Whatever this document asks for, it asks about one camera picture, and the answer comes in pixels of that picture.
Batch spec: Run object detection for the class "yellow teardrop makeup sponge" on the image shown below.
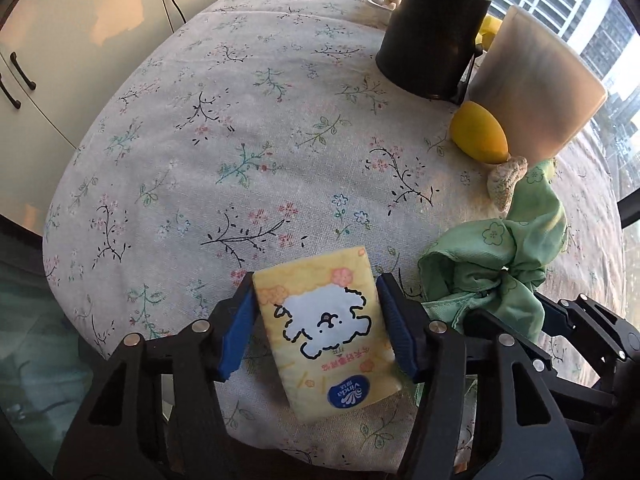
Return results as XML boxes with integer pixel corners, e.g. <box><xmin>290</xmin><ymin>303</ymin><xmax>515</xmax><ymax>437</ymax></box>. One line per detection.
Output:
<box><xmin>450</xmin><ymin>101</ymin><xmax>510</xmax><ymax>165</ymax></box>

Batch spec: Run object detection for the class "black cylindrical container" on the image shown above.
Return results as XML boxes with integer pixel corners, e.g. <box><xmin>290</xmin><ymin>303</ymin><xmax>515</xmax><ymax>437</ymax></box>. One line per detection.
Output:
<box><xmin>375</xmin><ymin>0</ymin><xmax>493</xmax><ymax>106</ymax></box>

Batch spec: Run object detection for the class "yellow tissue packet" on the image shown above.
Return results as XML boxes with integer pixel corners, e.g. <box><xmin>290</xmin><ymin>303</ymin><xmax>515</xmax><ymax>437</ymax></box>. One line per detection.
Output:
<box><xmin>251</xmin><ymin>245</ymin><xmax>405</xmax><ymax>423</ymax></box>

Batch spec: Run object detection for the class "low white cabinet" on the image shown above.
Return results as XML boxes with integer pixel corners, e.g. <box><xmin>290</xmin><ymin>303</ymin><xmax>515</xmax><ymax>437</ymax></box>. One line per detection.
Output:
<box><xmin>0</xmin><ymin>0</ymin><xmax>296</xmax><ymax>153</ymax></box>

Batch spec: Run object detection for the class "small beige knitted pad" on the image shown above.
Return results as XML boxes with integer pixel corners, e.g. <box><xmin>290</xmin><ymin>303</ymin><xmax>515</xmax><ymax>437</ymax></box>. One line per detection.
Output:
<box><xmin>486</xmin><ymin>156</ymin><xmax>528</xmax><ymax>211</ymax></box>

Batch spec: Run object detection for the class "dark cabinet door handle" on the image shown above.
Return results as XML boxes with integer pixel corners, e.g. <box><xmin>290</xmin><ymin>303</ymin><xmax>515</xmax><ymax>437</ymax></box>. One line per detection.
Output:
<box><xmin>10</xmin><ymin>52</ymin><xmax>37</xmax><ymax>90</ymax></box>
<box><xmin>0</xmin><ymin>75</ymin><xmax>22</xmax><ymax>110</ymax></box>

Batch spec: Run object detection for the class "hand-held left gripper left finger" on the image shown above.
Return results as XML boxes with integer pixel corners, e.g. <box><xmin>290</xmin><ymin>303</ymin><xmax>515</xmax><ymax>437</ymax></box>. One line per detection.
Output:
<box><xmin>52</xmin><ymin>271</ymin><xmax>258</xmax><ymax>480</ymax></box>

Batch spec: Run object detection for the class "yellow rectangular sponge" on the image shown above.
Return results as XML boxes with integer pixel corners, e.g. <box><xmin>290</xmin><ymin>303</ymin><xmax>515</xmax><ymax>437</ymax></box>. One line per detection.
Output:
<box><xmin>475</xmin><ymin>15</ymin><xmax>504</xmax><ymax>49</ymax></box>

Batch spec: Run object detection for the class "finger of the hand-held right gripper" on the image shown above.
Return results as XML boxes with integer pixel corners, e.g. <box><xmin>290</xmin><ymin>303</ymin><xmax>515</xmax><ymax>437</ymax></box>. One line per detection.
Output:
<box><xmin>462</xmin><ymin>309</ymin><xmax>616</xmax><ymax>407</ymax></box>
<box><xmin>536</xmin><ymin>293</ymin><xmax>640</xmax><ymax>362</ymax></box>

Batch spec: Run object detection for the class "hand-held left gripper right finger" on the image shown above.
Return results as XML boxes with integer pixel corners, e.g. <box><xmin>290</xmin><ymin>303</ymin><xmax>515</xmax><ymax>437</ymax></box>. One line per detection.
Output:
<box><xmin>376</xmin><ymin>272</ymin><xmax>572</xmax><ymax>480</ymax></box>

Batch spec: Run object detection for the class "green floral scrunchie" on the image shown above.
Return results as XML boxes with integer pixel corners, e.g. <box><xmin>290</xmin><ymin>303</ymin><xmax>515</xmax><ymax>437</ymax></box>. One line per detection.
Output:
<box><xmin>417</xmin><ymin>159</ymin><xmax>568</xmax><ymax>343</ymax></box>

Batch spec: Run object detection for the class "translucent plastic container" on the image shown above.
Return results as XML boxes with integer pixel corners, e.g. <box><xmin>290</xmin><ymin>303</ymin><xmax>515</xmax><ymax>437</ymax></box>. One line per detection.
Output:
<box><xmin>465</xmin><ymin>5</ymin><xmax>608</xmax><ymax>161</ymax></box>

